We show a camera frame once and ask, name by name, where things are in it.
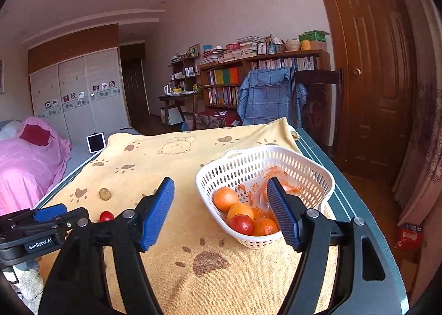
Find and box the red box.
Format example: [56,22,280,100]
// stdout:
[397,223,425,251]

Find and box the wooden desk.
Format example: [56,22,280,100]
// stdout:
[158,92,204,131]

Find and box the pink bed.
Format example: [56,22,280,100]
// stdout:
[0,116,75,215]

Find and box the blue chair cover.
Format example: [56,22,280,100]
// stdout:
[238,67,308,126]

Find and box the grey pillow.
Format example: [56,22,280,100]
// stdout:
[0,120,23,141]

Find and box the white storage box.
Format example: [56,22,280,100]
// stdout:
[161,108,183,125]

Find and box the white tablet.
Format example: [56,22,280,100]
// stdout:
[86,133,106,154]

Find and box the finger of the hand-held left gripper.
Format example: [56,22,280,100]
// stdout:
[0,203,68,229]
[33,207,90,245]

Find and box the white plastic basket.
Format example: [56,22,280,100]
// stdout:
[195,145,336,249]

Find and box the yellow paw-print blanket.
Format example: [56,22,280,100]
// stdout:
[35,116,341,315]

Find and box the brown wooden door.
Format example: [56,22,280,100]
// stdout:
[309,0,420,184]

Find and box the small wooden shelf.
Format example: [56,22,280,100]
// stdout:
[169,56,201,93]

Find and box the green box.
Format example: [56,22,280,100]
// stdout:
[299,30,330,43]

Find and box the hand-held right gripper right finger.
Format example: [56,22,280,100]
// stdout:
[267,177,404,315]

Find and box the grey speckled cloth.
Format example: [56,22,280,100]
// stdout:
[17,260,45,302]

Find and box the white sliding-door wardrobe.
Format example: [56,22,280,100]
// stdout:
[28,23,132,145]

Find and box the dark wooden chair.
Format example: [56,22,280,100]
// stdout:
[292,68,344,160]

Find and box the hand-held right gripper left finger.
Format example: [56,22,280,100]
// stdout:
[37,177,176,315]

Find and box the small orange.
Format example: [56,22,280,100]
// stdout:
[251,217,280,237]

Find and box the dark wooden inner door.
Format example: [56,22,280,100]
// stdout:
[119,42,151,125]

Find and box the orange plastic snack bag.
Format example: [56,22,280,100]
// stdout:
[238,165,304,226]

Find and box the wooden bookshelf with books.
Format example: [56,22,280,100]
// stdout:
[198,36,330,112]

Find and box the patterned curtain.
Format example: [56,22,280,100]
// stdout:
[392,77,442,226]

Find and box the red pillow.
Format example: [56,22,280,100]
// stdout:
[19,124,52,146]

